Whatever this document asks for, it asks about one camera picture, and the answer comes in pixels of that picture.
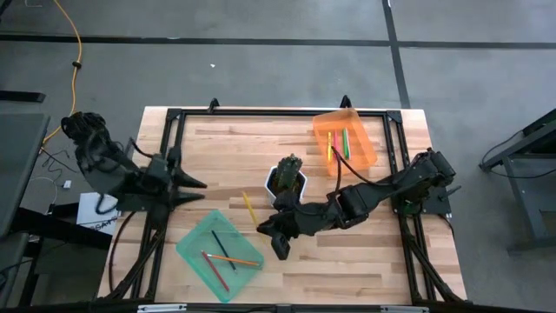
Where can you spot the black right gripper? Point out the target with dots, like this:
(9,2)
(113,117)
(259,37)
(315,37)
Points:
(304,219)

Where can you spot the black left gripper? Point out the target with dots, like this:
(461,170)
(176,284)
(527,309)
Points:
(158,182)

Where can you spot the yellow pencil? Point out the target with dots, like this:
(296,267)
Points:
(250,208)

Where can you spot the orange pencil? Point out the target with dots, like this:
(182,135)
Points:
(234,260)

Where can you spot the blue pencil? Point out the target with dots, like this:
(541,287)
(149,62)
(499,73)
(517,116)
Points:
(223,251)

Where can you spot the teal translucent plastic bin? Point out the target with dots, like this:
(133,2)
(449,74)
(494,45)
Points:
(204,243)

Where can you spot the red pencil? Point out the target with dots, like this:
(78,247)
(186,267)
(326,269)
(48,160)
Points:
(215,270)

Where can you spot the yellow pen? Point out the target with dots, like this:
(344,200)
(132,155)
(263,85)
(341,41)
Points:
(329,148)

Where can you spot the pink pen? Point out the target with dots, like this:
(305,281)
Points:
(336,145)

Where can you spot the green pen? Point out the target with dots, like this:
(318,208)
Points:
(346,143)

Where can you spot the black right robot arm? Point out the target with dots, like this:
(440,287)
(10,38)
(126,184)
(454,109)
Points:
(391,187)

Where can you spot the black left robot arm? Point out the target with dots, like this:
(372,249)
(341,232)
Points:
(100,161)

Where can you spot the white hexagonal plant pot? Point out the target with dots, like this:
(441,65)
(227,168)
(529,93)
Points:
(271,191)

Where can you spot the green cactus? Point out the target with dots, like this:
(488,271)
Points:
(289,171)

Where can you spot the white printed box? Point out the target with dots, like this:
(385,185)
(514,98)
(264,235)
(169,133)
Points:
(93,215)

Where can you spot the small white power adapter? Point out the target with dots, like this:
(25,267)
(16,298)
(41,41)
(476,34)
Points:
(67,184)

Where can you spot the orange translucent plastic bin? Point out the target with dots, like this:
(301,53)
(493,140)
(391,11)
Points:
(360,143)

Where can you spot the dark grey desk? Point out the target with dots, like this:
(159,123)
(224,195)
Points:
(21,165)

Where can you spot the black aluminium table frame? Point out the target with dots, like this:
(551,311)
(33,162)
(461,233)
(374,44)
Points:
(282,113)

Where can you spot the silver aluminium bracket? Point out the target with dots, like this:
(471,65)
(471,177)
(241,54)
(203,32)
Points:
(404,309)
(160,308)

